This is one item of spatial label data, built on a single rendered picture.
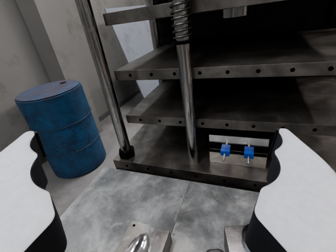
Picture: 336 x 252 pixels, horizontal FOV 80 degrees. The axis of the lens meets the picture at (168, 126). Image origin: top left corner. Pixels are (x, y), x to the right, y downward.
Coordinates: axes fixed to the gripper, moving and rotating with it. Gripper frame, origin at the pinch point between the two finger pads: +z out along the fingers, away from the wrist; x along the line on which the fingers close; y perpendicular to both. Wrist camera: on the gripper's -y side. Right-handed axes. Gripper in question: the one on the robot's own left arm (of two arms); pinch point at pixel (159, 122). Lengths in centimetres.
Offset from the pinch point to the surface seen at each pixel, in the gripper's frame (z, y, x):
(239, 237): 24, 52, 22
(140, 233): 31, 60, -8
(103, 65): 86, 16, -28
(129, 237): 30, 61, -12
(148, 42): 400, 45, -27
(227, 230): 27, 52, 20
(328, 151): 70, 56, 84
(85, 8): 86, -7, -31
